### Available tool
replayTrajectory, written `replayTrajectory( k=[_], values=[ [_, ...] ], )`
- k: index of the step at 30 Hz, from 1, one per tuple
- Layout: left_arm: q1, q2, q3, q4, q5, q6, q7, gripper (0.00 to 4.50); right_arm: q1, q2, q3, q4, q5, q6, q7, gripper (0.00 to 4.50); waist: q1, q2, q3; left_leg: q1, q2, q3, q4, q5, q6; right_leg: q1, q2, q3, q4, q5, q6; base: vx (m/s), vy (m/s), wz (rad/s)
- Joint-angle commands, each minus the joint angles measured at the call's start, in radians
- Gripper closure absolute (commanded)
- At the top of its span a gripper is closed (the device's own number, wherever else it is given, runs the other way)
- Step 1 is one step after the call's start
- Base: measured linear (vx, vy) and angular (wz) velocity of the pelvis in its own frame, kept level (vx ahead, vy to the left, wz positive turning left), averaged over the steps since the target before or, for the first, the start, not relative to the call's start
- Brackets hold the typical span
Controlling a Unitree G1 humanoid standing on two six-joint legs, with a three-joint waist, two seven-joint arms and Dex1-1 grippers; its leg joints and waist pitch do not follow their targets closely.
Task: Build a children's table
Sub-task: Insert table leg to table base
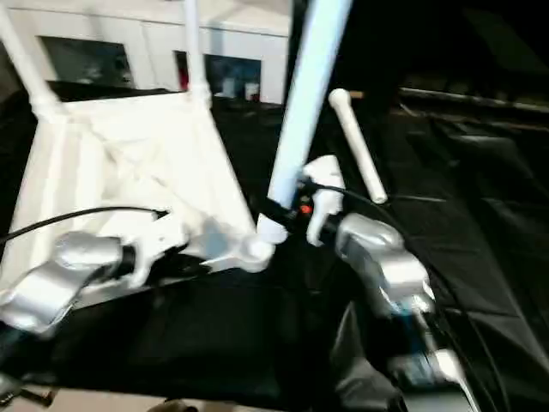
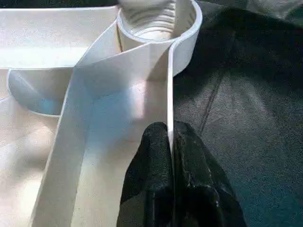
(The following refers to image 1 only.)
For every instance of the white plastic table leg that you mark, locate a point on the white plastic table leg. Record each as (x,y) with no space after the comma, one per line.
(194,51)
(304,103)
(30,60)
(360,150)

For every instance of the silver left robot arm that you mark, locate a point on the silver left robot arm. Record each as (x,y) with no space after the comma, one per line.
(69,275)

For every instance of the black metal rail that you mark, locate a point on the black metal rail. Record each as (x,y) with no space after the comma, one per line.
(472,99)

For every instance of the small tan tag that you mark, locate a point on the small tan tag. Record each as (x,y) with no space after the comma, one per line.
(355,93)

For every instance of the white glass-door cabinet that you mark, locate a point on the white glass-door cabinet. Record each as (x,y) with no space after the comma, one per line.
(129,34)

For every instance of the black mat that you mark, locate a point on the black mat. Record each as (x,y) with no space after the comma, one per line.
(463,240)

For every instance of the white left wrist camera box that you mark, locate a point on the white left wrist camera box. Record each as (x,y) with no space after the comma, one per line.
(159,236)

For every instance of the white plastic table top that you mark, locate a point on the white plastic table top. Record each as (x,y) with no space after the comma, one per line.
(129,163)

